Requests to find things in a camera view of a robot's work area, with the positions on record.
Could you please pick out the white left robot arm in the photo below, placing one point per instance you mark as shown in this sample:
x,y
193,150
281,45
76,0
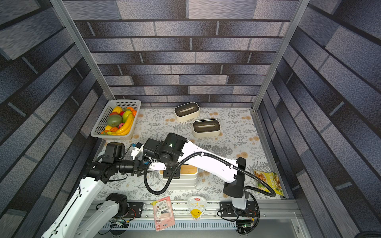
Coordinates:
x,y
69,223

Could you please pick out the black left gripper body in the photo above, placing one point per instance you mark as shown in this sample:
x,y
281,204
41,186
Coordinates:
x,y
128,166

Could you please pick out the wooden lid tissue box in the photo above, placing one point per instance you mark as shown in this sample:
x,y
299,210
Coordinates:
x,y
184,172

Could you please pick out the yellow smiley snack cup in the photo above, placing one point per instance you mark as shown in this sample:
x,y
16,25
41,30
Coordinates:
x,y
196,205

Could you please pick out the yellow-green toy pear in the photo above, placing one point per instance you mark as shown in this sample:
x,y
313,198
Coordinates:
x,y
126,114

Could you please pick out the yellow toy banana bunch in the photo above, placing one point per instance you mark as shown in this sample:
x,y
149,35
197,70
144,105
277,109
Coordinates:
x,y
123,128

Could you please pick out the dark brown lid tissue box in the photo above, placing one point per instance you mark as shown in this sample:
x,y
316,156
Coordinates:
x,y
187,111

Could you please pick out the grey lid tissue box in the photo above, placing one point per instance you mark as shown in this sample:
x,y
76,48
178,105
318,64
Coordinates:
x,y
181,188
183,180
183,184

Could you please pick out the yellow toy lemon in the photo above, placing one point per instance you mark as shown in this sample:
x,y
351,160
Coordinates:
x,y
117,110

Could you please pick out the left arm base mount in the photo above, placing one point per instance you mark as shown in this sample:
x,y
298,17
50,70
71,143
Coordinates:
x,y
135,210

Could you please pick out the green toy mango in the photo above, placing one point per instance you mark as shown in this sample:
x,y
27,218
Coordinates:
x,y
114,120

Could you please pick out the orange toy fruit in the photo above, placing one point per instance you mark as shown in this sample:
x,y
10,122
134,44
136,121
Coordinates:
x,y
134,112

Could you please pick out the white plastic fruit basket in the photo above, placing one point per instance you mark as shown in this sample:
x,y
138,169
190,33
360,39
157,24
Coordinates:
x,y
101,123

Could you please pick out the brown lid rounded tissue box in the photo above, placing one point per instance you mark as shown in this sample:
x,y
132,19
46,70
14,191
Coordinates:
x,y
206,128

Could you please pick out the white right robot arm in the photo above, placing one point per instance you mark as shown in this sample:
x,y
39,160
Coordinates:
x,y
232,171

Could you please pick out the pink blister pack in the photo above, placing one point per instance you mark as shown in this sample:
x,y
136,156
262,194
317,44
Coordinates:
x,y
163,214

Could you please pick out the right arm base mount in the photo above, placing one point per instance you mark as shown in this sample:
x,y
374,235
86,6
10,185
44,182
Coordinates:
x,y
228,211

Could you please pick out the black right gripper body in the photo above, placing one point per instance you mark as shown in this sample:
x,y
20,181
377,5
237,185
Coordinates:
x,y
145,148

